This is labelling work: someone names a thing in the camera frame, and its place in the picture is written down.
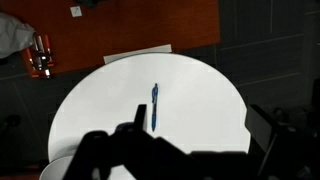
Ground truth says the grey round bowl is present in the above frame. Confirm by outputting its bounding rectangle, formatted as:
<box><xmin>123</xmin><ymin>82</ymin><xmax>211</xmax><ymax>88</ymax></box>
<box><xmin>39</xmin><ymin>155</ymin><xmax>83</xmax><ymax>180</ymax></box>

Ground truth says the small white card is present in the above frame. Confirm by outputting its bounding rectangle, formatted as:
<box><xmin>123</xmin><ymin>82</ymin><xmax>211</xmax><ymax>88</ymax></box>
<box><xmin>69</xmin><ymin>5</ymin><xmax>83</xmax><ymax>18</ymax></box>

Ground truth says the white plastic bag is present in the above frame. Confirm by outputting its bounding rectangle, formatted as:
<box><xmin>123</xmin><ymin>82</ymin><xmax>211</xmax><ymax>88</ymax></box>
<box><xmin>0</xmin><ymin>12</ymin><xmax>36</xmax><ymax>60</ymax></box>

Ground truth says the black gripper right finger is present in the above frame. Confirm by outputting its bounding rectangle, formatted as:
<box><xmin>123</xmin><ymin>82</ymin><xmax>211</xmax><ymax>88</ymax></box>
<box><xmin>245</xmin><ymin>104</ymin><xmax>303</xmax><ymax>180</ymax></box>

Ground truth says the white table base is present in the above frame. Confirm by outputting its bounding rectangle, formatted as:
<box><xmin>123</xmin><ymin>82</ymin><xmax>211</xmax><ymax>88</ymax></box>
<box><xmin>102</xmin><ymin>43</ymin><xmax>173</xmax><ymax>65</ymax></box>

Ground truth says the brown wooden desk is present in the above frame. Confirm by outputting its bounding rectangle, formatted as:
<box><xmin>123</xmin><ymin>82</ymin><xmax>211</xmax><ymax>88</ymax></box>
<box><xmin>0</xmin><ymin>0</ymin><xmax>222</xmax><ymax>80</ymax></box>

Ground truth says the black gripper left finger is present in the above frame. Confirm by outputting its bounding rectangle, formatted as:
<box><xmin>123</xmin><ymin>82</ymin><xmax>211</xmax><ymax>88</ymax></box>
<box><xmin>109</xmin><ymin>104</ymin><xmax>188</xmax><ymax>180</ymax></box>

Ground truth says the blue ballpoint pen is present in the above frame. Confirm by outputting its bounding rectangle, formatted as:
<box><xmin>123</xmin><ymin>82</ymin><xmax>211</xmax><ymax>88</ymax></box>
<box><xmin>151</xmin><ymin>82</ymin><xmax>160</xmax><ymax>133</ymax></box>

